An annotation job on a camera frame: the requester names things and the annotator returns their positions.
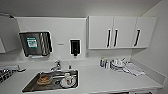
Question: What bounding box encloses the small wall label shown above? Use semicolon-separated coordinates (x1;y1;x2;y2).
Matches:
55;43;64;47

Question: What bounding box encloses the black paper towel dispenser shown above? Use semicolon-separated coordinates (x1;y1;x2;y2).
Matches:
18;30;54;59

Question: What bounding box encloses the chrome faucet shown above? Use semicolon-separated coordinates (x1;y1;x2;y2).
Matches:
49;59;63;72

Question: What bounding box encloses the stack of white plates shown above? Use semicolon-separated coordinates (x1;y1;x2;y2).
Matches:
109;58;129;72

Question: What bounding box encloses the small white container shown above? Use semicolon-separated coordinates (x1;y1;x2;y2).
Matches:
104;59;111;69

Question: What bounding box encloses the stainless steel sink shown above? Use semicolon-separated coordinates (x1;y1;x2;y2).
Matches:
21;68;80;94

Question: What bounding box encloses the small blue bottle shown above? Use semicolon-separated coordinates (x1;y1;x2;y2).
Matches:
99;57;106;68

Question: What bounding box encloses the white three-door wall cabinet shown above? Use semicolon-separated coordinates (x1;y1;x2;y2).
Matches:
87;15;158;51

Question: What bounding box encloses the orange bowl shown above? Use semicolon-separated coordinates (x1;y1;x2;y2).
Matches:
36;74;53;85

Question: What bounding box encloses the dish drying rack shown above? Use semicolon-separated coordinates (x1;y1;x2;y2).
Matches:
0;64;26;83

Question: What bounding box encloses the black wall soap dispenser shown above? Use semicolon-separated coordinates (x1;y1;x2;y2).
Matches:
69;38;81;58

